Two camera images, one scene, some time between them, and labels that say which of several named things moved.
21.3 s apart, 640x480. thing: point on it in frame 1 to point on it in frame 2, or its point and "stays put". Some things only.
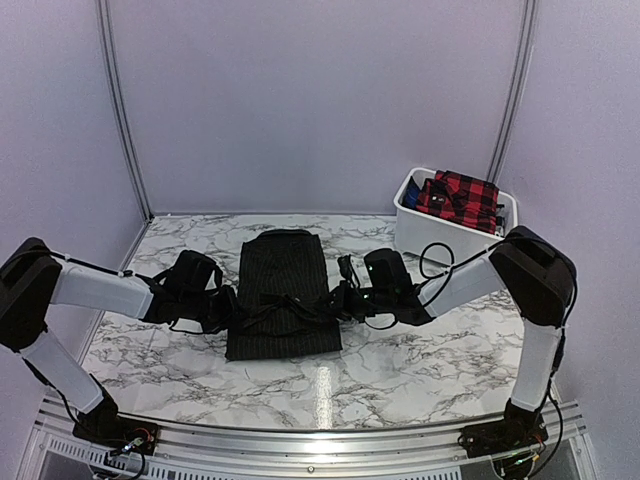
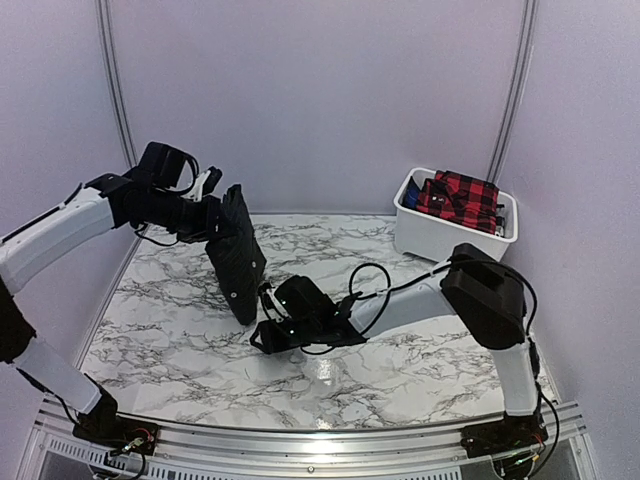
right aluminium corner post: (518, 88) stays put
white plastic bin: (415, 228) stays put
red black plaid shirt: (469, 201) stays put
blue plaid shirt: (410, 195) stays put
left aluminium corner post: (124, 102) stays put
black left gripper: (228, 314) to (207, 221)
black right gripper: (342, 304) to (273, 341)
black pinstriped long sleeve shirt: (283, 305) to (237, 255)
